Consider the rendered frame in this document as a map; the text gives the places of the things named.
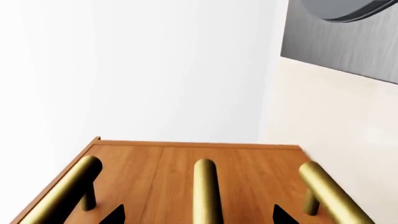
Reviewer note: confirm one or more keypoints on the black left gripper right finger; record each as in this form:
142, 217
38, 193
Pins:
283, 215

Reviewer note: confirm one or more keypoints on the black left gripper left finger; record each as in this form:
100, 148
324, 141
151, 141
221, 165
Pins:
116, 215

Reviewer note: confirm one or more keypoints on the brown wooden drawer cabinet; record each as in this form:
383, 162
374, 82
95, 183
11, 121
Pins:
168, 177

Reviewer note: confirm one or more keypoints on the grey brushed metal panel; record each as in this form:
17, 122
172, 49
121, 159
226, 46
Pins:
335, 44

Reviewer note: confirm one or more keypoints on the dark grey curved object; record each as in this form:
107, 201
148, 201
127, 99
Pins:
348, 10

